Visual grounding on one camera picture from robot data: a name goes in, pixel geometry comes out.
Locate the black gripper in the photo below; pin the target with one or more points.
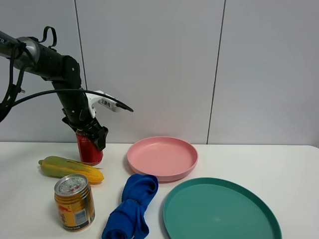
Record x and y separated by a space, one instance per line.
81 119

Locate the red drink can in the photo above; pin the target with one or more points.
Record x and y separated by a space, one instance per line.
88 151

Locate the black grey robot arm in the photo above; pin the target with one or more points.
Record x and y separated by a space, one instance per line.
28 54

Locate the toy corn cob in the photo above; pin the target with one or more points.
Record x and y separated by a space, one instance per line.
60 167

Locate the gold energy drink can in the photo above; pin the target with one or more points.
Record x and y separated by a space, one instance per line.
74 201

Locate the pink plate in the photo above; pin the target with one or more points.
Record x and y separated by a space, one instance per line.
167 158

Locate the blue cloth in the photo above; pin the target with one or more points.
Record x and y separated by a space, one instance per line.
127 220

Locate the green plate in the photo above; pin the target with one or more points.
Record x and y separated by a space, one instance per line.
211 208

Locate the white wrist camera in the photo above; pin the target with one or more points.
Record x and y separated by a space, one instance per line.
108 103

